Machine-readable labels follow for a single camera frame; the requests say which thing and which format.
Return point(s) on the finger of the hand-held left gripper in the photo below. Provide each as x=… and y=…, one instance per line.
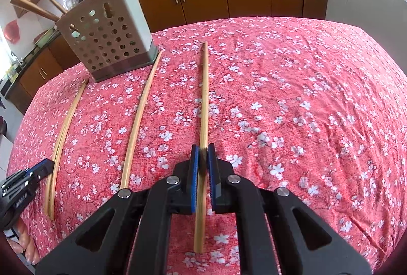
x=41, y=167

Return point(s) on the grey perforated utensil holder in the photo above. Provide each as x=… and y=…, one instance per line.
x=127, y=8

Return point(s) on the person's left hand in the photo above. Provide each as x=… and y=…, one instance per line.
x=27, y=243

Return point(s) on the red floral tablecloth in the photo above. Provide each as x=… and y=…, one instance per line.
x=286, y=103

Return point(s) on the clear glass cups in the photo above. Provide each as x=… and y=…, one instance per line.
x=71, y=1

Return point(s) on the green bowl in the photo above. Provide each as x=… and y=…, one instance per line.
x=43, y=38

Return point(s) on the red plastic bag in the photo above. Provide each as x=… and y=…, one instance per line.
x=12, y=30

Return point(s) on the brown wooden chopstick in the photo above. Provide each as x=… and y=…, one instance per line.
x=205, y=103

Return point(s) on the yellow detergent bottle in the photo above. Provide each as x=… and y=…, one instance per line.
x=12, y=71

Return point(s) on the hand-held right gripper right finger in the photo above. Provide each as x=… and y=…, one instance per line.
x=212, y=179

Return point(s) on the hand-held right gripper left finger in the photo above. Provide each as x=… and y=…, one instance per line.
x=194, y=179

